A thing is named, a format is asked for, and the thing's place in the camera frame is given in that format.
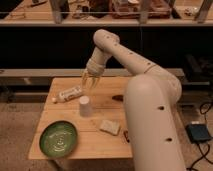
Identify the orange black small box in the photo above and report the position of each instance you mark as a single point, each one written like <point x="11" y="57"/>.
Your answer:
<point x="126" y="136"/>

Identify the dark red sausage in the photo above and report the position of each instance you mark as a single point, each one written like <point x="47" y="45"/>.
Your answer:
<point x="118" y="98"/>

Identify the wooden folding table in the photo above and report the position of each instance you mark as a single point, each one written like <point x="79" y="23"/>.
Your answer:
<point x="92" y="142"/>

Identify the white plastic bottle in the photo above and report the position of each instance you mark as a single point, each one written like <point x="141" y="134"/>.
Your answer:
<point x="68" y="94"/>

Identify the long workbench shelf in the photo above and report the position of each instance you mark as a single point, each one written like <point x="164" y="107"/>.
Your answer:
<point x="106" y="13"/>

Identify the green ceramic bowl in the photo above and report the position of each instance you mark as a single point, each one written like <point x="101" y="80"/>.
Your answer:
<point x="58" y="139"/>

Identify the white paper cup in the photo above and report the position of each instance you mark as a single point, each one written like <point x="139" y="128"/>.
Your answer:
<point x="85" y="107"/>

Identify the blue foot pedal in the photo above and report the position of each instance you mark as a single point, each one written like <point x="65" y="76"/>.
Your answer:
<point x="198" y="133"/>

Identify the beige sponge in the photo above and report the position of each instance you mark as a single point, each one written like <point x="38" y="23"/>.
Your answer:
<point x="110" y="127"/>

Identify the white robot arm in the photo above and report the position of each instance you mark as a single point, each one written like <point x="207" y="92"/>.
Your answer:
<point x="149" y="98"/>

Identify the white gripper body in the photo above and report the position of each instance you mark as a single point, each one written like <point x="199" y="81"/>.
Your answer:
<point x="95" y="71"/>

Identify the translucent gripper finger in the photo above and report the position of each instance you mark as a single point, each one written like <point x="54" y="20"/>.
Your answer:
<point x="94" y="82"/>
<point x="85" y="77"/>

